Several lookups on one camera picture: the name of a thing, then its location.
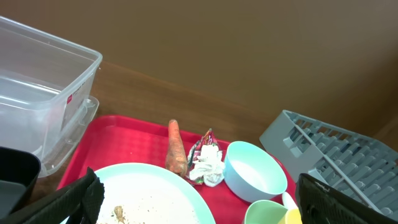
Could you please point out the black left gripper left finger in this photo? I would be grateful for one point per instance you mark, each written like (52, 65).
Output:
(79, 202)

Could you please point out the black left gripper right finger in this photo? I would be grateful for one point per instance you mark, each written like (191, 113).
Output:
(319, 203)

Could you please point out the yellow cup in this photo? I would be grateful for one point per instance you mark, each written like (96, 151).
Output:
(292, 216)

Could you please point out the light blue plate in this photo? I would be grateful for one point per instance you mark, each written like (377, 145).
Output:
(150, 194)

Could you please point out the light green bowl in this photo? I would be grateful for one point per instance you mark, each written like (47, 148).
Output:
(264, 212)

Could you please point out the light blue bowl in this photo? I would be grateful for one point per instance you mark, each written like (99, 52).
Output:
(252, 174)

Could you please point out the orange carrot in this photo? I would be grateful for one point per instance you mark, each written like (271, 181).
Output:
(176, 159)

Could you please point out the white tissue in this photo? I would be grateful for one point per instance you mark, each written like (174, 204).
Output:
(208, 166)

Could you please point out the foil wrapper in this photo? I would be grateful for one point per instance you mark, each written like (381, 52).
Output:
(203, 143)

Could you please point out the grey dishwasher rack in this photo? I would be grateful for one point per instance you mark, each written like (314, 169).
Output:
(360, 167)

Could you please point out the black waste bin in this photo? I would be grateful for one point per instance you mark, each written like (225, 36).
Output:
(19, 173)

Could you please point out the food scraps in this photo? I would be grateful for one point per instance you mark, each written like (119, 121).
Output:
(118, 211)

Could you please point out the red plastic tray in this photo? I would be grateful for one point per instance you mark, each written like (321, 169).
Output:
(111, 140)

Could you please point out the clear plastic bin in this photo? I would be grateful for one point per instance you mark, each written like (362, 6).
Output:
(46, 104)

